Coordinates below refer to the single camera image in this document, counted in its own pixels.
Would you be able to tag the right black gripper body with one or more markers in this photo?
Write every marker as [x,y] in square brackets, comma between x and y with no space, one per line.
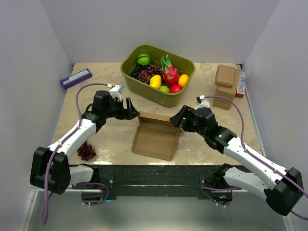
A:
[191,124]

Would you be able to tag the dark purple grape bunch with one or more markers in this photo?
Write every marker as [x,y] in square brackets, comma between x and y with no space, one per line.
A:
[136,72]

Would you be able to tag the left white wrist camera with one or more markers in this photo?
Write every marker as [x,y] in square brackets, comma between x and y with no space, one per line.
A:
[116,90]

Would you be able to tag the pink dragon fruit toy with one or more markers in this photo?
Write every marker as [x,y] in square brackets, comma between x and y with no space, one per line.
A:
[170,73]

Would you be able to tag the stack of folded cardboard boxes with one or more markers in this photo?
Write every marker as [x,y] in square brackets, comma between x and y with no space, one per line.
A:
[226,93]

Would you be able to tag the yellow mango toy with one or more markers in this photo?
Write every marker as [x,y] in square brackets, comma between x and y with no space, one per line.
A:
[183,79]
[155,81]

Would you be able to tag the white red printed box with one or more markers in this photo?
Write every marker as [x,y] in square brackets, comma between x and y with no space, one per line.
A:
[241,85]

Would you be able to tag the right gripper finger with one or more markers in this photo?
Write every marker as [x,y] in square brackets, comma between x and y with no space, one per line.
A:
[181,114]
[180,122]

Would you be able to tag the yellow mango toy left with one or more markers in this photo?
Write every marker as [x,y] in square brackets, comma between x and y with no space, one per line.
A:
[155,81]

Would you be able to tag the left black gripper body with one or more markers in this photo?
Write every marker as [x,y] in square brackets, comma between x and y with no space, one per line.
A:
[116,109]

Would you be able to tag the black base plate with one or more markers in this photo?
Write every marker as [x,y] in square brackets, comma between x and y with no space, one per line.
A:
[114,181]

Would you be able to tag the red grape bunch on table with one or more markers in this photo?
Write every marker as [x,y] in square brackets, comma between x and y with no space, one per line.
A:
[86,151]

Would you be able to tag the purple flat box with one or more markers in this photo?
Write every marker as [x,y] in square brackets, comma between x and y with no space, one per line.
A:
[76,78]

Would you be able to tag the aluminium frame rail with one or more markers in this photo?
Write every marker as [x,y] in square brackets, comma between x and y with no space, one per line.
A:
[68,212]

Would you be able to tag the brown cardboard paper box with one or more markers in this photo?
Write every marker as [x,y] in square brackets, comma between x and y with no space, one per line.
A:
[155,136]

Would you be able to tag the green watermelon toy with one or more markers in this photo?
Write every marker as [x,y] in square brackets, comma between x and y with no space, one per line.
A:
[143,59]

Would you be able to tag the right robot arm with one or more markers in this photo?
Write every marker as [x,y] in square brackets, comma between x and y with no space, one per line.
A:
[280,187]

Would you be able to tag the top folded cardboard box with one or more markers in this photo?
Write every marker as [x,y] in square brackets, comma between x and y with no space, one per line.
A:
[224,76]

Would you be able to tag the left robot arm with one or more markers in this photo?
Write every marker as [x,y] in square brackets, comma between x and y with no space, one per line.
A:
[50,166]

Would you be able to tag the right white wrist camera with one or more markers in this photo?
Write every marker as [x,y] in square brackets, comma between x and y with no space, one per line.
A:
[202,102]

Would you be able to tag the red apple toy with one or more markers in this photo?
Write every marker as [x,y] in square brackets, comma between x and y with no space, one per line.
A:
[176,88]

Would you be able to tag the green lime toy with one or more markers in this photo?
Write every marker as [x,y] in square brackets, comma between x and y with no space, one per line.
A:
[165,89]

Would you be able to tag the red grape bunch in bin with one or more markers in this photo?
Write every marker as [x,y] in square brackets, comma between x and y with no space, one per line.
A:
[149,71]

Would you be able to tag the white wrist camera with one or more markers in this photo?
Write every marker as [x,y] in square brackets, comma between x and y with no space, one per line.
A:
[116,90]
[202,102]

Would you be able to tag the yellow mango toy right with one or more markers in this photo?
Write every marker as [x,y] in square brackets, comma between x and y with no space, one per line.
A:
[183,79]

